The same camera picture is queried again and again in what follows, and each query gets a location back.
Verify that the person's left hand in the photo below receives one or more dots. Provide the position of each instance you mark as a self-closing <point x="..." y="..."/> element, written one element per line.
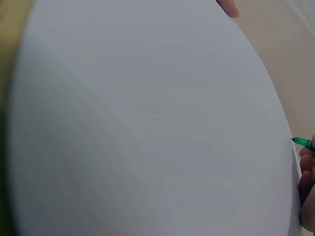
<point x="231" y="7"/>

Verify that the green pen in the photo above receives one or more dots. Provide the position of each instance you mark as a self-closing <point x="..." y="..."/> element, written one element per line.
<point x="302" y="141"/>

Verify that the white paper sheet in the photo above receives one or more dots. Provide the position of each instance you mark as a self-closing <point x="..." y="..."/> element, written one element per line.
<point x="152" y="123"/>

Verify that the person's left fingers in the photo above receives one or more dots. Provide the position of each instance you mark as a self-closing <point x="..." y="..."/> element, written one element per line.
<point x="231" y="7"/>

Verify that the person's right fingers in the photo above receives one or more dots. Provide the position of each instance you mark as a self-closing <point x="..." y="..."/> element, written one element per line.
<point x="307" y="172"/>

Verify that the person's right hand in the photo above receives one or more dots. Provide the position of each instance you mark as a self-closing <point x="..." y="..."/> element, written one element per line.
<point x="308" y="182"/>

